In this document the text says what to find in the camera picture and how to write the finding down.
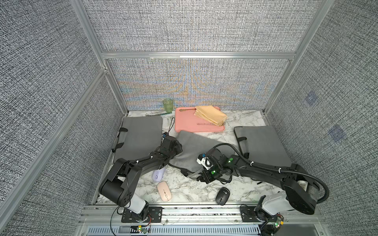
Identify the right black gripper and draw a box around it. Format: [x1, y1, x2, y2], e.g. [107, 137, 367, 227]
[196, 165, 223, 184]

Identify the grey laptop bag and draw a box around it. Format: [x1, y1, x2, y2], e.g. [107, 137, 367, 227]
[234, 126, 292, 167]
[168, 131, 220, 182]
[111, 117, 163, 162]

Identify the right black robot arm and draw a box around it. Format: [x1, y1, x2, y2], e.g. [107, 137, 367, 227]
[197, 148, 320, 222]

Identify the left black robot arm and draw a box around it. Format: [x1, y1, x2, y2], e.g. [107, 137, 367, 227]
[98, 135, 183, 221]

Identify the black computer mouse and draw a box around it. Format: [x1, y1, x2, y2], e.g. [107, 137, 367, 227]
[216, 187, 230, 206]

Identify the lilac computer mouse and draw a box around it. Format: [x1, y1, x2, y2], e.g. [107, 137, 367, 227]
[152, 167, 166, 183]

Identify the pink laptop sleeve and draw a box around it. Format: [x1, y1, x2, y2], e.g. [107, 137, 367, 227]
[175, 107, 225, 133]

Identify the pink computer mouse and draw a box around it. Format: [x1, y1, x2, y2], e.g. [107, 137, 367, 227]
[157, 181, 172, 202]

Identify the green pen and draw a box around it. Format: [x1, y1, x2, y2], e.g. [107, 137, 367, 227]
[145, 112, 172, 117]

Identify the green glass cup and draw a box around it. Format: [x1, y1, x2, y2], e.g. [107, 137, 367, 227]
[162, 98, 173, 113]

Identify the folded yellow cloth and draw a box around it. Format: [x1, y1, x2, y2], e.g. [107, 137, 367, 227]
[195, 105, 228, 126]

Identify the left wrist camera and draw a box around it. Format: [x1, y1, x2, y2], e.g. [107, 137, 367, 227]
[162, 132, 169, 139]

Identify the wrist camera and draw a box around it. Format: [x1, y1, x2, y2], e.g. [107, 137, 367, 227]
[196, 154, 213, 170]
[162, 132, 169, 139]

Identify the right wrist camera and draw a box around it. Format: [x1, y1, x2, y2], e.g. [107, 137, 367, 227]
[196, 154, 213, 170]

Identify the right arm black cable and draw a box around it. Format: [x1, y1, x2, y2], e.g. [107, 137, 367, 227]
[212, 143, 330, 204]

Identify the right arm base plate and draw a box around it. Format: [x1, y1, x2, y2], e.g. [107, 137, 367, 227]
[239, 204, 259, 223]

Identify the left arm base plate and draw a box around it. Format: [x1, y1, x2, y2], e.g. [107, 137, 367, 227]
[121, 206, 163, 224]

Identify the aluminium front rail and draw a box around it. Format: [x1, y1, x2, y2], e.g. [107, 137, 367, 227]
[75, 204, 328, 236]

